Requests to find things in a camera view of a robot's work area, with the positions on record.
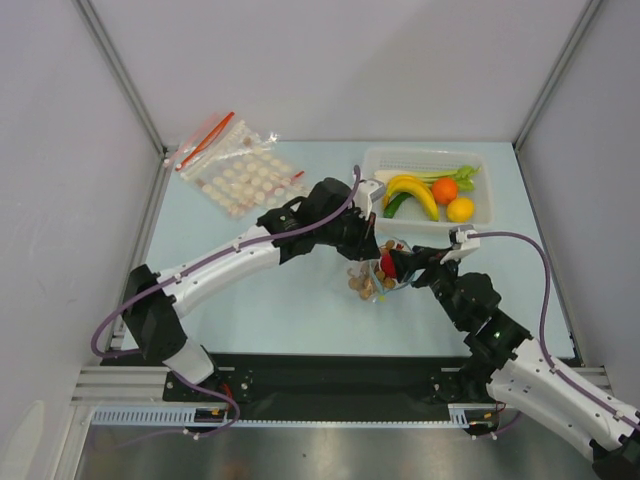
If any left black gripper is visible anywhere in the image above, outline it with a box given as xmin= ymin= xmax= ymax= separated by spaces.
xmin=315 ymin=205 xmax=379 ymax=262

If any red pomegranate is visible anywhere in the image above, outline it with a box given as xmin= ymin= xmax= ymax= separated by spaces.
xmin=379 ymin=253 xmax=397 ymax=279

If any blue zipper clear bag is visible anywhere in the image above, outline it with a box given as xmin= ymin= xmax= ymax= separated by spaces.
xmin=344 ymin=234 xmax=421 ymax=304

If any brown longan bunch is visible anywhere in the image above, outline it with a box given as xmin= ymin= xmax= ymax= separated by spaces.
xmin=346 ymin=239 xmax=409 ymax=302

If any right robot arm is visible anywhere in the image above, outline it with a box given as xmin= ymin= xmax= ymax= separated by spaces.
xmin=389 ymin=247 xmax=639 ymax=479

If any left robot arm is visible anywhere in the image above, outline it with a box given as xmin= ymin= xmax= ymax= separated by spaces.
xmin=122 ymin=177 xmax=384 ymax=400

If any polka dot zip bag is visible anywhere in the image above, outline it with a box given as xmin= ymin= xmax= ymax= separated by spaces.
xmin=188 ymin=148 xmax=310 ymax=219

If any red zipper clear bag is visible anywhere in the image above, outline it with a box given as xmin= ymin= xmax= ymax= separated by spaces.
xmin=163 ymin=111 xmax=279 ymax=183

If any green cucumber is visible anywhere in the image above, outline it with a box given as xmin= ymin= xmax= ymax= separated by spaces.
xmin=383 ymin=192 xmax=412 ymax=219

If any yellow banana bunch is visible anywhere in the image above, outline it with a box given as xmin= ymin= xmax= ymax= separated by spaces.
xmin=383 ymin=176 xmax=440 ymax=221

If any yellow lemon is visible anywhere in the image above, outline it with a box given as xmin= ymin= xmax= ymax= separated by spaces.
xmin=446 ymin=197 xmax=475 ymax=223

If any orange fruit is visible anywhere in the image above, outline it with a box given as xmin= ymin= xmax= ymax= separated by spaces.
xmin=430 ymin=177 xmax=458 ymax=206

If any green celery stalk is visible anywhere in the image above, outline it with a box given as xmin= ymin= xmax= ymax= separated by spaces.
xmin=373 ymin=165 xmax=482 ymax=192

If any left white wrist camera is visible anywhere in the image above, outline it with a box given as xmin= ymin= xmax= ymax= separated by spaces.
xmin=353 ymin=179 xmax=386 ymax=218

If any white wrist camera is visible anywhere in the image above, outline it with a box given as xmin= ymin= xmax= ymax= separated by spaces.
xmin=440 ymin=224 xmax=480 ymax=264
xmin=353 ymin=179 xmax=386 ymax=218

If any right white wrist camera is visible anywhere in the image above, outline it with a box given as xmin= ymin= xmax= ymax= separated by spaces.
xmin=440 ymin=224 xmax=480 ymax=264

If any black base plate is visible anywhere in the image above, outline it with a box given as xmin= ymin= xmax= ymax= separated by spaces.
xmin=99 ymin=349 xmax=526 ymax=422

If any white slotted cable duct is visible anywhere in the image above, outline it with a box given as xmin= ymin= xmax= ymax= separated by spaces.
xmin=92 ymin=405 xmax=501 ymax=427

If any right aluminium frame post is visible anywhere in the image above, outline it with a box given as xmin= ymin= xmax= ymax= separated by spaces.
xmin=512 ymin=0 xmax=606 ymax=154

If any aluminium frame post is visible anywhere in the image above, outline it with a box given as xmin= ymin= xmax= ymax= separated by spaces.
xmin=71 ymin=0 xmax=166 ymax=158
xmin=512 ymin=0 xmax=606 ymax=154

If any left aluminium frame post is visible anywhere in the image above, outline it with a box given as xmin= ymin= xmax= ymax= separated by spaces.
xmin=71 ymin=0 xmax=166 ymax=158

